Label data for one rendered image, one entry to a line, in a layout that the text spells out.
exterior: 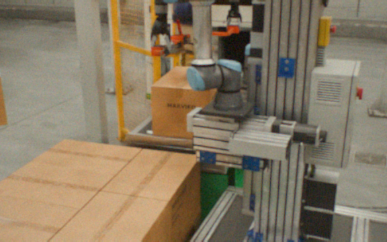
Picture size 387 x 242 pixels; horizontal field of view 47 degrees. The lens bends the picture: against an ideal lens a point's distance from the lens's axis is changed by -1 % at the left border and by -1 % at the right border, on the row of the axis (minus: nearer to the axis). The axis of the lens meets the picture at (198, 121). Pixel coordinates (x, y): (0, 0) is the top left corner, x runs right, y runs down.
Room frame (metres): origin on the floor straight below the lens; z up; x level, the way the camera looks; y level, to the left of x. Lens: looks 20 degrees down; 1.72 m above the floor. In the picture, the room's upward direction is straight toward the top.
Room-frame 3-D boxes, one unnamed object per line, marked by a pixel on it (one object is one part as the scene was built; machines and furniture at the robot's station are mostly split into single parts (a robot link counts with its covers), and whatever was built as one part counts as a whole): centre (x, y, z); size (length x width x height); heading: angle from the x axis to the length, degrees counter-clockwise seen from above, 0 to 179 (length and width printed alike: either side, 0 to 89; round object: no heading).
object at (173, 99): (3.04, 0.05, 0.75); 0.60 x 0.40 x 0.40; 167
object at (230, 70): (2.09, -0.14, 1.20); 0.13 x 0.12 x 0.14; 117
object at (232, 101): (2.09, -0.15, 1.09); 0.15 x 0.15 x 0.10
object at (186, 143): (2.73, 0.15, 0.58); 0.70 x 0.03 x 0.06; 74
